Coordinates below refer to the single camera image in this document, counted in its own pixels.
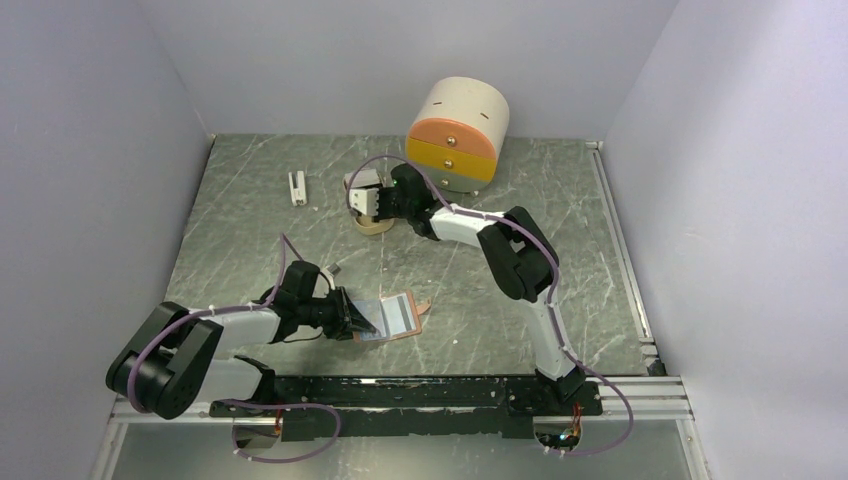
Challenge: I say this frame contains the stack of grey cards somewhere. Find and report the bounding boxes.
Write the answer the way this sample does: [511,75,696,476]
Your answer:
[343,168,383,189]

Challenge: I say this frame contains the purple cable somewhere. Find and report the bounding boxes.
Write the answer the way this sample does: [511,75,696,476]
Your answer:
[125,233,342,464]
[345,155,635,458]

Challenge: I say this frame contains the beige oval tray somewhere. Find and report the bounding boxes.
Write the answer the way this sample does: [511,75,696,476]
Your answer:
[344,170,395,236]

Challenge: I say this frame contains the round three-drawer organizer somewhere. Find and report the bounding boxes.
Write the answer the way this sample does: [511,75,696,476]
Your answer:
[405,76,510,193]

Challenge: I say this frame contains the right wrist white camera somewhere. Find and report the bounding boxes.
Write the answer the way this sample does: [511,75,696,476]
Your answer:
[348,187,380,217]

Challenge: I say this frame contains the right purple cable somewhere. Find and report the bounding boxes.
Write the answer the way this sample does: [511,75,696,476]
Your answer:
[345,155,635,458]

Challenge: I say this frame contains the aluminium frame rail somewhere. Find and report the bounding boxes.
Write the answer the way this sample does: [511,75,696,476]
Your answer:
[92,140,713,480]

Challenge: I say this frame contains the pink card holder wallet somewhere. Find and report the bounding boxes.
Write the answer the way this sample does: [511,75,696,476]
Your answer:
[353,291,432,343]

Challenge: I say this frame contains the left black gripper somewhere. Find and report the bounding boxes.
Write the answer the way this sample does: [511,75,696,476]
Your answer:
[297,286,375,341]

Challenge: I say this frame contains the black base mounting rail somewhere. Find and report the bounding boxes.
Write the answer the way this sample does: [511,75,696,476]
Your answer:
[208,374,603,441]

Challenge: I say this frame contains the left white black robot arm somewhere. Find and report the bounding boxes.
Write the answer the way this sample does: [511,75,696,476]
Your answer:
[105,260,377,420]

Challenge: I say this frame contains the small white clip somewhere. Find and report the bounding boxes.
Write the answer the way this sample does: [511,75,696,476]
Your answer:
[288,170,308,206]

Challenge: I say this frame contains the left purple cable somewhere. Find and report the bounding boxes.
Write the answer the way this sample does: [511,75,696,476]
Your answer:
[125,233,342,464]

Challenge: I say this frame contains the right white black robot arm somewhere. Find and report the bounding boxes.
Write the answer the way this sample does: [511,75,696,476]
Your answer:
[368,164,586,414]

